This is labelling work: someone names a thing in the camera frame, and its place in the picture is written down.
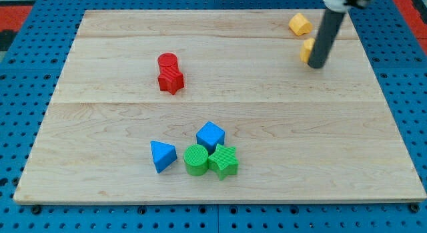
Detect wooden board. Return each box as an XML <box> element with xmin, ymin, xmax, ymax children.
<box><xmin>13</xmin><ymin>10</ymin><xmax>426</xmax><ymax>205</ymax></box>

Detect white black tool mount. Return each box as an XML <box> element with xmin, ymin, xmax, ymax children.
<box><xmin>322</xmin><ymin>0</ymin><xmax>373</xmax><ymax>13</ymax></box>

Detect green cylinder block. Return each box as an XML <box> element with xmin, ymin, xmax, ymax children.
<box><xmin>183</xmin><ymin>144</ymin><xmax>209</xmax><ymax>176</ymax></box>

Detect yellow pentagon block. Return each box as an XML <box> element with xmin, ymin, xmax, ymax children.
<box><xmin>300</xmin><ymin>37</ymin><xmax>316</xmax><ymax>63</ymax></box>

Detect green star block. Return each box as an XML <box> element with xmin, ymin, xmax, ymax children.
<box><xmin>207</xmin><ymin>144</ymin><xmax>239</xmax><ymax>180</ymax></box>

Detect blue triangle block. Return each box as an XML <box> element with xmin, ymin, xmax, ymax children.
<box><xmin>150</xmin><ymin>141</ymin><xmax>177</xmax><ymax>174</ymax></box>

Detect blue cube block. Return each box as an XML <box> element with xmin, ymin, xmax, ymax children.
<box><xmin>196</xmin><ymin>122</ymin><xmax>226</xmax><ymax>154</ymax></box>

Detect red star block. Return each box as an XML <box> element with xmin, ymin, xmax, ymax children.
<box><xmin>157</xmin><ymin>66</ymin><xmax>185</xmax><ymax>95</ymax></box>

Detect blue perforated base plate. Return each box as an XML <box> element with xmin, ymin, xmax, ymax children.
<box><xmin>1</xmin><ymin>0</ymin><xmax>426</xmax><ymax>232</ymax></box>

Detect red cylinder block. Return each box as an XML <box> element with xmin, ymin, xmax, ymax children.
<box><xmin>157</xmin><ymin>53</ymin><xmax>179</xmax><ymax>72</ymax></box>

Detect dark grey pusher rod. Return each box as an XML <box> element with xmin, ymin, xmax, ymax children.
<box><xmin>308</xmin><ymin>8</ymin><xmax>346</xmax><ymax>69</ymax></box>

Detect yellow heart block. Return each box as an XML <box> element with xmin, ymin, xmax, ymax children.
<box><xmin>288</xmin><ymin>13</ymin><xmax>313</xmax><ymax>36</ymax></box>

